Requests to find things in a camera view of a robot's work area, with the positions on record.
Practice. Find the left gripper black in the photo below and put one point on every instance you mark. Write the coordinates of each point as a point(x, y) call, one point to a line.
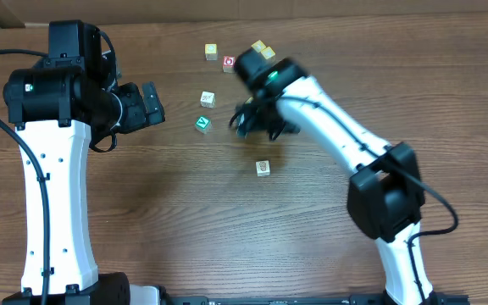
point(141, 107)

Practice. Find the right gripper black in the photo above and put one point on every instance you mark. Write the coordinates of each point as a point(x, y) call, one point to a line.
point(257, 119)

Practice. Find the white picture block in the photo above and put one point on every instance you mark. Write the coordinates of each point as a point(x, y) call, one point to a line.
point(207, 99)

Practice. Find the white block yellow sides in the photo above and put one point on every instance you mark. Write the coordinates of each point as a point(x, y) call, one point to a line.
point(263, 168)

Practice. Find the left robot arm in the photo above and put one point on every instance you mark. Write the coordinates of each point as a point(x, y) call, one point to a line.
point(61, 108)

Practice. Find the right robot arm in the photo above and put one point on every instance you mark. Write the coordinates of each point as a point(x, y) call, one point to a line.
point(386, 199)

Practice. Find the red block letter O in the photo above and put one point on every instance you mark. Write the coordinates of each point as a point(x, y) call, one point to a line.
point(228, 65)

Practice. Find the yellow block back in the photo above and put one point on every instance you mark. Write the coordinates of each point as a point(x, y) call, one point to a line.
point(258, 46)

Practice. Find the cardboard box wall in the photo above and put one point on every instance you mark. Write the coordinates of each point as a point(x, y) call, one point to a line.
point(18, 13)

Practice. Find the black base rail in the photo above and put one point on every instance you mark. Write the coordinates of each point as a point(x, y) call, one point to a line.
point(359, 299)

